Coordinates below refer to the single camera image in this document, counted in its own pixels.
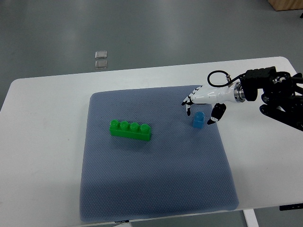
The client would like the black table control panel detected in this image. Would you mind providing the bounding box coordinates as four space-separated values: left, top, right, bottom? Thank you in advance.
279 203 303 211

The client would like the blue-grey textured mat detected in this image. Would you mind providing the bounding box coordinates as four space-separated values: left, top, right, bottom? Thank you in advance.
80 85 239 222

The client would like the white table leg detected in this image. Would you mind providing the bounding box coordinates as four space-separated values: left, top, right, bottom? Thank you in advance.
243 209 259 227

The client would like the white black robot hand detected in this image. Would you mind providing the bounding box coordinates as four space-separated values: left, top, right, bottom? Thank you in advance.
182 82 246 125

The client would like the upper metal floor plate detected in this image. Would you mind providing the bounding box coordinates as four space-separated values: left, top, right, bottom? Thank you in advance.
95 51 107 59

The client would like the green four-stud toy block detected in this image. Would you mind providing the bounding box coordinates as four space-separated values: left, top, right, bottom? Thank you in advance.
109 119 151 141

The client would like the blue toy block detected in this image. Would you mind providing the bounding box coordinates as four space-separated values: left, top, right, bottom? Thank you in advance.
192 112 205 129

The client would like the lower metal floor plate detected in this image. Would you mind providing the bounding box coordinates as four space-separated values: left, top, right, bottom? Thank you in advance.
95 60 107 69

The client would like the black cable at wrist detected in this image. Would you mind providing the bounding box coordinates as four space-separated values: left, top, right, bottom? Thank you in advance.
207 70 246 87

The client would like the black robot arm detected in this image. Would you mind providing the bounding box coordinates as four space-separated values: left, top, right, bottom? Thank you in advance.
240 66 303 131

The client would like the wooden box corner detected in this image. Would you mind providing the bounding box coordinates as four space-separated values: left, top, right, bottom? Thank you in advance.
268 0 303 11

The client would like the metal floor plate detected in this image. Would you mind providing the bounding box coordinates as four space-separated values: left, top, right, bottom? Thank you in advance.
95 60 107 69
95 51 107 59

